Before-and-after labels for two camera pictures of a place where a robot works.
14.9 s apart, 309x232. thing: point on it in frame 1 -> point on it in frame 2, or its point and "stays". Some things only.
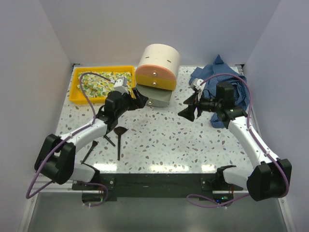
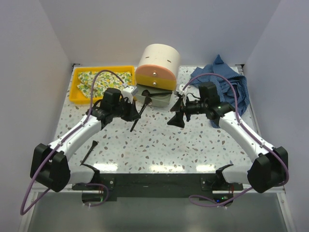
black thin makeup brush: [105, 136] -> [147, 100]
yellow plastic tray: [77, 96] stays
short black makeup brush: [94, 143] stays
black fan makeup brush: [119, 130] -> [146, 93]
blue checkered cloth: [203, 74] stays
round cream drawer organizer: [158, 69] stays
